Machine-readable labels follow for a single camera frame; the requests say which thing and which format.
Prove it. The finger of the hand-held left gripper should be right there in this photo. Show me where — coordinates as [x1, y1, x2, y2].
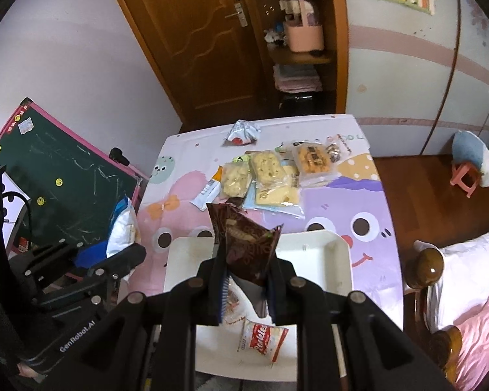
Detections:
[85, 243, 147, 294]
[22, 242, 86, 283]

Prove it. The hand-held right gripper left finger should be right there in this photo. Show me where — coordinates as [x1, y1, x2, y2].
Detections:
[37, 248, 233, 391]

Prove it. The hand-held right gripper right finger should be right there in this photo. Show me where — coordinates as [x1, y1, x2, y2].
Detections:
[265, 253, 457, 391]

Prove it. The blue and white snack bag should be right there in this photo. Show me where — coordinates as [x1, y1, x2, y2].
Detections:
[75, 197, 141, 282]

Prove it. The white plastic tray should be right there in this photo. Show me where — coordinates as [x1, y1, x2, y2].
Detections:
[163, 230, 355, 379]

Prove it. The brown snack packet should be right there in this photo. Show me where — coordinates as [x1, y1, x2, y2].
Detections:
[207, 203, 285, 285]

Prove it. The white blue-striped snack packet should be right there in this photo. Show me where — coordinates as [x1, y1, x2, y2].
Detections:
[222, 275, 270, 327]

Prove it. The red and white snack packet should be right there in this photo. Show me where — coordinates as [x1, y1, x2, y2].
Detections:
[238, 318, 290, 367]

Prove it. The light blue flat packet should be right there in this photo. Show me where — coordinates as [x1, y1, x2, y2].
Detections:
[242, 189, 305, 218]

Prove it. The white snack bar wrapper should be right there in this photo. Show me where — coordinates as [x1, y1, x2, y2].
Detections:
[189, 166, 224, 211]

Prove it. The yellow flat snack packet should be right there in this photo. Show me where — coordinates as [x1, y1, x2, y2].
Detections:
[253, 165, 300, 208]

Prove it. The cartoon monster tablecloth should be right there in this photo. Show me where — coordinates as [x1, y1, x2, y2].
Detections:
[128, 114, 404, 335]

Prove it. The clear packet of yellow puffs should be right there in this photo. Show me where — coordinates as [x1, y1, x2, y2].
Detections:
[220, 161, 254, 201]

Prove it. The clear packet of yellow biscuits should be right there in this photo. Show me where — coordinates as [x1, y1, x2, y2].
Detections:
[249, 151, 289, 185]

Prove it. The clear packet of orange cake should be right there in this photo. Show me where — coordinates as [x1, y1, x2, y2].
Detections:
[291, 142, 339, 180]

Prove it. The clear packet of dark nuts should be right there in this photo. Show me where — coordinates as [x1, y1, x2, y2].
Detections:
[324, 142, 343, 164]

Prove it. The white pillow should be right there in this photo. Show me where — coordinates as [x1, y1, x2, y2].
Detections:
[413, 224, 489, 330]

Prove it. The pink blanket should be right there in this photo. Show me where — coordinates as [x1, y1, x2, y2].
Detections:
[446, 290, 489, 387]

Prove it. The stack of folded towels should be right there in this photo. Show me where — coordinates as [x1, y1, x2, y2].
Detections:
[273, 63, 322, 94]

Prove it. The pink plastic stool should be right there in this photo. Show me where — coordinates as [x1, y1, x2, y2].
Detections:
[450, 162, 483, 199]

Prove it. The brown wooden door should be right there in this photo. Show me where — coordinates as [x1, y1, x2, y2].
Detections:
[102, 0, 270, 125]

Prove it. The blue and white cushion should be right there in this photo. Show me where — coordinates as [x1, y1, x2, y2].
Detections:
[452, 130, 489, 189]

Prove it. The wooden shelf cabinet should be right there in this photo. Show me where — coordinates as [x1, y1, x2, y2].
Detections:
[244, 0, 349, 115]

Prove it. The green chalkboard with pink frame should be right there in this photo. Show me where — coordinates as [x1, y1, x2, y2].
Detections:
[0, 98, 149, 253]

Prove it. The wooden bed post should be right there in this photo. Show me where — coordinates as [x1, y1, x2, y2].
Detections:
[403, 240, 463, 379]

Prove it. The silver door handle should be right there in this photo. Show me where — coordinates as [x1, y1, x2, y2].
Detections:
[224, 2, 248, 28]

